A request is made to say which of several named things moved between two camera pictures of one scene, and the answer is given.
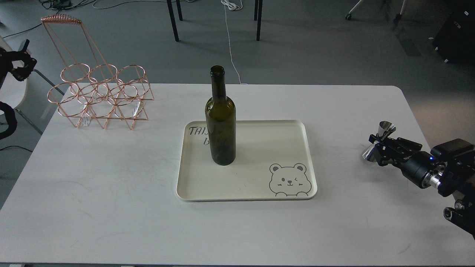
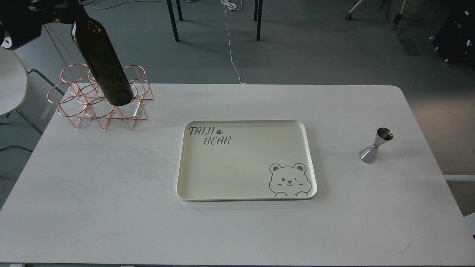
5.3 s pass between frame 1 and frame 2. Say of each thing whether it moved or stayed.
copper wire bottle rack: stayed
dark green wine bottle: moved
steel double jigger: moved
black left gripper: moved
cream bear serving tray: stayed
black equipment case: stayed
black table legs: stayed
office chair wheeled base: stayed
